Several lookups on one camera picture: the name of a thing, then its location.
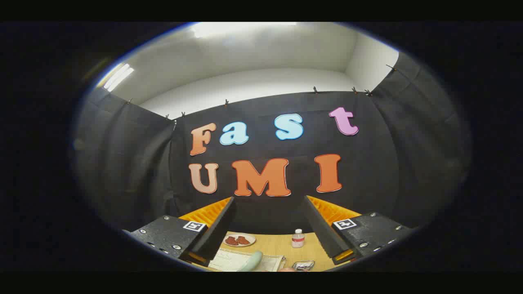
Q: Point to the small beige plate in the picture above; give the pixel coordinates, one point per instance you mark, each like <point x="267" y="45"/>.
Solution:
<point x="239" y="234"/>

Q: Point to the light green plate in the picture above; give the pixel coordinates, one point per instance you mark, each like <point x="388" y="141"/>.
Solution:
<point x="252" y="260"/>

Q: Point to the red-brown cookie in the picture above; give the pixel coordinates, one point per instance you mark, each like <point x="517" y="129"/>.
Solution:
<point x="243" y="240"/>
<point x="231" y="241"/>

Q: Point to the row of cloth clips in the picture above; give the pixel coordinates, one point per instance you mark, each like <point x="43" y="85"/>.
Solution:
<point x="315" y="90"/>

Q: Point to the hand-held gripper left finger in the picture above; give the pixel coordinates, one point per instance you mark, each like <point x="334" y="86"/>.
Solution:
<point x="218" y="228"/>

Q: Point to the ceiling light panel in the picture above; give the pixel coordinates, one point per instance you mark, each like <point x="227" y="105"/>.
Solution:
<point x="118" y="76"/>
<point x="241" y="28"/>

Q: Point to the clear bottle red label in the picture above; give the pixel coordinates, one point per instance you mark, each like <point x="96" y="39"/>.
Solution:
<point x="298" y="239"/>

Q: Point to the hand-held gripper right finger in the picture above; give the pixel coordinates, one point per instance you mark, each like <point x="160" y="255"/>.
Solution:
<point x="322" y="228"/>

